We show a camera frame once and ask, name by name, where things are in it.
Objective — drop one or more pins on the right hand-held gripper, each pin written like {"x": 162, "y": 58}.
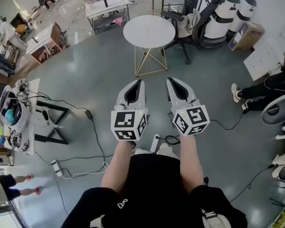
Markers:
{"x": 192, "y": 117}

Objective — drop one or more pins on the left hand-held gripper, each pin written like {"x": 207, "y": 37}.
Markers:
{"x": 126, "y": 122}

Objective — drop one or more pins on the person's left forearm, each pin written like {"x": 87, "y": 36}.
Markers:
{"x": 118, "y": 165}

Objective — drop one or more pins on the person's right forearm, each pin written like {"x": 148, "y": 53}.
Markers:
{"x": 191, "y": 163}

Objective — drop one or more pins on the black power adapter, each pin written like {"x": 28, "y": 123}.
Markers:
{"x": 88, "y": 114}

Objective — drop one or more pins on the round white side table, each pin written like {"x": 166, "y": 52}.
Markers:
{"x": 145, "y": 37}

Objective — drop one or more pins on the person's white right shoe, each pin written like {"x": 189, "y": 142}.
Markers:
{"x": 166, "y": 149}

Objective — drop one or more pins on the person's white shoe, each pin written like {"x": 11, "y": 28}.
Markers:
{"x": 166, "y": 149}
{"x": 142, "y": 151}

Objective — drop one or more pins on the person's white left shoe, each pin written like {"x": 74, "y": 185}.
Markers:
{"x": 142, "y": 151}

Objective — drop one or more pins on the black office chair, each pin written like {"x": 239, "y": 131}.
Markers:
{"x": 199, "y": 30}

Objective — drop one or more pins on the pink cloth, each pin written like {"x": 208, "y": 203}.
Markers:
{"x": 118, "y": 21}

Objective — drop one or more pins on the beige cloth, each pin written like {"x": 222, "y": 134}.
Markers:
{"x": 192, "y": 20}

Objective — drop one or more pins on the white round-bodied robot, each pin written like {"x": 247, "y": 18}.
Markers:
{"x": 245, "y": 6}
{"x": 222, "y": 15}

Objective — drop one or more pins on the cardboard box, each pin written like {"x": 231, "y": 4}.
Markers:
{"x": 248, "y": 35}

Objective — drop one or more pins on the white drawer cabinet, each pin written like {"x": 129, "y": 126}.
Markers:
{"x": 263, "y": 58}

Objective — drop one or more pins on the grey robot head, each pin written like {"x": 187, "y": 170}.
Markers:
{"x": 278, "y": 109}

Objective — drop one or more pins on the wooden desk with white top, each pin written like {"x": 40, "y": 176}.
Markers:
{"x": 44, "y": 41}

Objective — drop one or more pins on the person's black t-shirt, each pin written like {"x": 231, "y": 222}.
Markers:
{"x": 154, "y": 193}

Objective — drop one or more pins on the small white power strip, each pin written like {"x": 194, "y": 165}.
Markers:
{"x": 57, "y": 168}

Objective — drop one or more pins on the white metal-frame desk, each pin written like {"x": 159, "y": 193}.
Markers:
{"x": 109, "y": 5}

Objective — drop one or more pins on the white black-frame work table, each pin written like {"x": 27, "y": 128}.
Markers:
{"x": 32, "y": 117}

